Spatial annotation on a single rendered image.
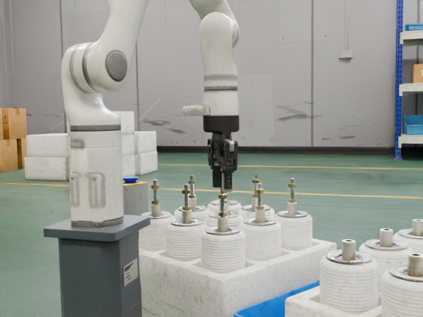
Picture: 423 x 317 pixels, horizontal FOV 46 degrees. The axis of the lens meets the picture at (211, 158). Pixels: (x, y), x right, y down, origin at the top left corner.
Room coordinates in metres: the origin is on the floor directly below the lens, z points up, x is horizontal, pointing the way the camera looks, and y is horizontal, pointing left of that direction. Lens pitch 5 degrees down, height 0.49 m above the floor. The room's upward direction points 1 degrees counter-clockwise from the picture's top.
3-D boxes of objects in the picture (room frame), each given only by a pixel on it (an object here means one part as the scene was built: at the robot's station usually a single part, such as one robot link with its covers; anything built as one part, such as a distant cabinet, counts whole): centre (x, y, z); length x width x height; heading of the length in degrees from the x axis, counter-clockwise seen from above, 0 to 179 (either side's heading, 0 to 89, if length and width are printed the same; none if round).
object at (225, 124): (1.04, -0.02, 0.45); 0.08 x 0.08 x 0.09
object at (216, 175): (1.08, -0.01, 0.36); 0.02 x 0.01 x 0.04; 106
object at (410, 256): (0.74, -0.31, 0.26); 0.02 x 0.02 x 0.03
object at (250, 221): (1.12, -0.11, 0.25); 0.08 x 0.08 x 0.01
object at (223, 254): (1.04, -0.02, 0.16); 0.10 x 0.10 x 0.18
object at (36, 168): (4.19, 1.28, 0.09); 0.39 x 0.39 x 0.18; 72
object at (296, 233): (1.20, -0.19, 0.16); 0.10 x 0.10 x 0.18
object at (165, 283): (1.21, -0.03, 0.09); 0.39 x 0.39 x 0.18; 43
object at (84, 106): (0.92, 0.21, 0.54); 0.09 x 0.09 x 0.17; 57
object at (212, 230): (1.04, -0.02, 0.25); 0.08 x 0.08 x 0.01
